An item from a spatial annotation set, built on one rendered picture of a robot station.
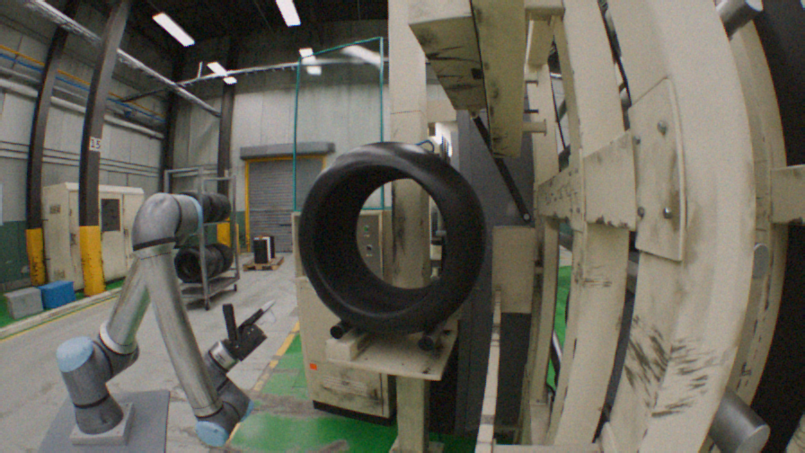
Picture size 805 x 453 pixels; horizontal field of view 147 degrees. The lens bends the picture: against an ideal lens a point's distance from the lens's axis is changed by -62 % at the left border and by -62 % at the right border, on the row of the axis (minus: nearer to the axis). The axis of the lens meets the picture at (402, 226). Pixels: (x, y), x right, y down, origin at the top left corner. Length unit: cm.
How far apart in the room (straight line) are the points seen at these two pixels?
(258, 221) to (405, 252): 964
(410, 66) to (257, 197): 967
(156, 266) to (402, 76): 109
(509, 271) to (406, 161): 53
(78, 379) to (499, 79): 141
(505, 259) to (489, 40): 72
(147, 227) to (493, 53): 84
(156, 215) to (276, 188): 976
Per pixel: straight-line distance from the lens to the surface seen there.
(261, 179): 1072
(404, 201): 120
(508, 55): 70
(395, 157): 83
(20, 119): 900
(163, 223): 80
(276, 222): 1047
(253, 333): 97
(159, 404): 133
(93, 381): 116
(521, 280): 111
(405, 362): 99
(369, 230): 160
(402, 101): 128
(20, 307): 579
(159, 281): 80
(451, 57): 80
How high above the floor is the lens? 127
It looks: 3 degrees down
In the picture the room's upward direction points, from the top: 1 degrees counter-clockwise
